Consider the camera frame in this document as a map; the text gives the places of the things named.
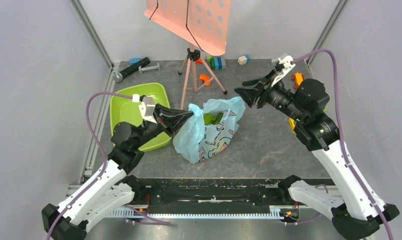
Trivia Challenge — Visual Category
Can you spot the grey plastic syringe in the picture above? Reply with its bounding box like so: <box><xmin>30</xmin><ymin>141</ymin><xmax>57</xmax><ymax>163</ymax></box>
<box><xmin>138</xmin><ymin>63</ymin><xmax>160</xmax><ymax>74</ymax></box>

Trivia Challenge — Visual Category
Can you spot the yellow arch toy block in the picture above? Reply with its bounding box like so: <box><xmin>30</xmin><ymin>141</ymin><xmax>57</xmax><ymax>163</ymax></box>
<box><xmin>288</xmin><ymin>118</ymin><xmax>295</xmax><ymax>134</ymax></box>

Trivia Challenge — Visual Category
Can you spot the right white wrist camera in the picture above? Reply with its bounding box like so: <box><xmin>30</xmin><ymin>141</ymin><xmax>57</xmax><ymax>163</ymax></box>
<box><xmin>270</xmin><ymin>54</ymin><xmax>295</xmax><ymax>87</ymax></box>

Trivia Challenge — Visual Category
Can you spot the light blue cartoon plastic bag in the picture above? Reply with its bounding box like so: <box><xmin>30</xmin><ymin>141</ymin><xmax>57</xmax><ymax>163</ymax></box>
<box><xmin>172</xmin><ymin>96</ymin><xmax>246</xmax><ymax>164</ymax></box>

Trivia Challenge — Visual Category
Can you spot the orange curved toy piece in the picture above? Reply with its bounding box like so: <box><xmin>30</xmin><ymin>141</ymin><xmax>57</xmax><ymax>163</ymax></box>
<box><xmin>199</xmin><ymin>74</ymin><xmax>212</xmax><ymax>87</ymax></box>

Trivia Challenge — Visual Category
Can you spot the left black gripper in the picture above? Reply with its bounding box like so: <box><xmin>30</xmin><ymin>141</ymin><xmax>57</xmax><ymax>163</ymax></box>
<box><xmin>133</xmin><ymin>103</ymin><xmax>195</xmax><ymax>149</ymax></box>

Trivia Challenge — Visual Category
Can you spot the black microphone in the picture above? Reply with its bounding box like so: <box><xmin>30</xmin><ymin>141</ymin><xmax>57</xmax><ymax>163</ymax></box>
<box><xmin>112</xmin><ymin>57</ymin><xmax>150</xmax><ymax>83</ymax></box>

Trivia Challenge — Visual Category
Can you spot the green fake fruit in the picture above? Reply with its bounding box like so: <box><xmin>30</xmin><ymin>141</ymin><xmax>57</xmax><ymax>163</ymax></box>
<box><xmin>203</xmin><ymin>112</ymin><xmax>224</xmax><ymax>125</ymax></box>

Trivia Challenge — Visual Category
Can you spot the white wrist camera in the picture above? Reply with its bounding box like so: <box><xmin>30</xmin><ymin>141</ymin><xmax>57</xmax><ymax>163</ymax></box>
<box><xmin>132</xmin><ymin>93</ymin><xmax>157</xmax><ymax>124</ymax></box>
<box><xmin>270</xmin><ymin>54</ymin><xmax>295</xmax><ymax>87</ymax></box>

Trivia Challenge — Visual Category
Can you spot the orange yellow toy car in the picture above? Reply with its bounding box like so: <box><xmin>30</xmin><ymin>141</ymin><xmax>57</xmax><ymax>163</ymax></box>
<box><xmin>291</xmin><ymin>72</ymin><xmax>304</xmax><ymax>90</ymax></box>

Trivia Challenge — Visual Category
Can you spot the green blue brick stack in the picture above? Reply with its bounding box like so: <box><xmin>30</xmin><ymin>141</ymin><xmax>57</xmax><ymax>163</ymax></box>
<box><xmin>207</xmin><ymin>55</ymin><xmax>226</xmax><ymax>70</ymax></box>

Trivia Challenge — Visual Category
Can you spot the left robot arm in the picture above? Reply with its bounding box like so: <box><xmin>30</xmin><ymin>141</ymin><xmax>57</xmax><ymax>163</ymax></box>
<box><xmin>42</xmin><ymin>102</ymin><xmax>194</xmax><ymax>240</ymax></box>

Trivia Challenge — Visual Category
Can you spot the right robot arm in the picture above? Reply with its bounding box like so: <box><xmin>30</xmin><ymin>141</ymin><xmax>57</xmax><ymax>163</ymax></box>
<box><xmin>235</xmin><ymin>70</ymin><xmax>399</xmax><ymax>240</ymax></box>

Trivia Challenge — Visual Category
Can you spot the green plastic basin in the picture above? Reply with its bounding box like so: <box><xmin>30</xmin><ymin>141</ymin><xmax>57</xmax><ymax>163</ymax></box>
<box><xmin>110</xmin><ymin>82</ymin><xmax>172</xmax><ymax>152</ymax></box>

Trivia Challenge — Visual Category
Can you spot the white blue toy brick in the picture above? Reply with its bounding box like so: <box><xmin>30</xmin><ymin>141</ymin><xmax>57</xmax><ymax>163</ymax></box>
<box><xmin>237</xmin><ymin>54</ymin><xmax>251</xmax><ymax>65</ymax></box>

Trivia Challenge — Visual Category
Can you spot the pink tripod stand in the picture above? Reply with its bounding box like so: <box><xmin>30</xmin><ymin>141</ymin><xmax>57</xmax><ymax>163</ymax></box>
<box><xmin>178</xmin><ymin>43</ymin><xmax>228</xmax><ymax>110</ymax></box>

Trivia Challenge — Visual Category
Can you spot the pink perforated board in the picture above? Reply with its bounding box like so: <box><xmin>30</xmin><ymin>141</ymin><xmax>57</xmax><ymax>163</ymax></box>
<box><xmin>144</xmin><ymin>0</ymin><xmax>231</xmax><ymax>56</ymax></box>

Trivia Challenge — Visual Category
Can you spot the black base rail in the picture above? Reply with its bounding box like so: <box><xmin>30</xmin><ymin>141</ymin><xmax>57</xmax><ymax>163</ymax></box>
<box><xmin>129</xmin><ymin>178</ymin><xmax>294</xmax><ymax>215</ymax></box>

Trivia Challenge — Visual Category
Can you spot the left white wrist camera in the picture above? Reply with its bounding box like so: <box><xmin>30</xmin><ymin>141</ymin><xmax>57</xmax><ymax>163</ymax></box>
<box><xmin>132</xmin><ymin>93</ymin><xmax>157</xmax><ymax>124</ymax></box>

